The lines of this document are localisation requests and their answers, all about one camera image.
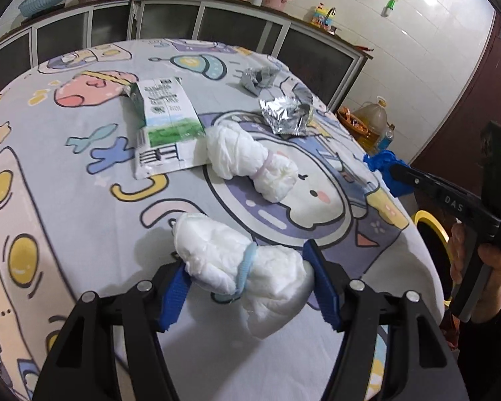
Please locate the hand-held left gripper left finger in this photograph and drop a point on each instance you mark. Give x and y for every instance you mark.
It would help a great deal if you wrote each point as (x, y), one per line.
(175, 296)

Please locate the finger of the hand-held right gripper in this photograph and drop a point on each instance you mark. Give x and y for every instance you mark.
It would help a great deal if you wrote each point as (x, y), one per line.
(409, 177)

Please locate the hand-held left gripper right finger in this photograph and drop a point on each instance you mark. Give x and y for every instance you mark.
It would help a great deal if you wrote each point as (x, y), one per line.
(323, 288)

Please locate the yellow-rimmed black bin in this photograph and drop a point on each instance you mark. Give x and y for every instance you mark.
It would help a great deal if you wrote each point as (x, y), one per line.
(430, 221)

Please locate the white diaper roll blue band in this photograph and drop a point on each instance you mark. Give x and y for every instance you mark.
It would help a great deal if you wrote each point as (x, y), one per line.
(217, 255)

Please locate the person's right forearm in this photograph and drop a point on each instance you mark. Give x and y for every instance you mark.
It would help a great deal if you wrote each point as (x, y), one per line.
(488, 342)

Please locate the person's right hand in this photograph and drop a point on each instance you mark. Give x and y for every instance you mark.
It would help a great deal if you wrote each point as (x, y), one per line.
(496, 264)

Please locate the large cooking oil bottle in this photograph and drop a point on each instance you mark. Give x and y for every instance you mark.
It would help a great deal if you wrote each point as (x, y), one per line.
(371, 121)

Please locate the orange plastic basin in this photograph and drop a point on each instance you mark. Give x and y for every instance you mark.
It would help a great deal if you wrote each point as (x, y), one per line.
(350, 122)

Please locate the large silver foil wrapper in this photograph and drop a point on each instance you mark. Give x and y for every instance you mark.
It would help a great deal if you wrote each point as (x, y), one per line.
(284, 112)

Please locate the white diaper roll pink band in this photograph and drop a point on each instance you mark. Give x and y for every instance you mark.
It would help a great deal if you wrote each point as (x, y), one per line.
(234, 150)

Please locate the metal faucet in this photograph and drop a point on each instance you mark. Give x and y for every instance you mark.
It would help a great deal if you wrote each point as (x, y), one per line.
(332, 16)

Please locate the cartoon printed tablecloth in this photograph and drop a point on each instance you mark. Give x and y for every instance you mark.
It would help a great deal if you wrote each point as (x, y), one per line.
(67, 154)

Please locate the small silver foil wrapper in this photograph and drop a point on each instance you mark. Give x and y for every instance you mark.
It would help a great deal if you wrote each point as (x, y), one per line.
(256, 78)

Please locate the green and white milk carton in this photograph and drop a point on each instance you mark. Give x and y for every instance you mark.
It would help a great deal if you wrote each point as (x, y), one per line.
(163, 112)

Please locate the yellow dish soap bottle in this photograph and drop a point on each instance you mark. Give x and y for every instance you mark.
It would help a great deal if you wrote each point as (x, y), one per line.
(317, 17)

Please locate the kitchen counter cabinets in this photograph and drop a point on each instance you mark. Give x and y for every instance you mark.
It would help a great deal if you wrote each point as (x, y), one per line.
(229, 21)

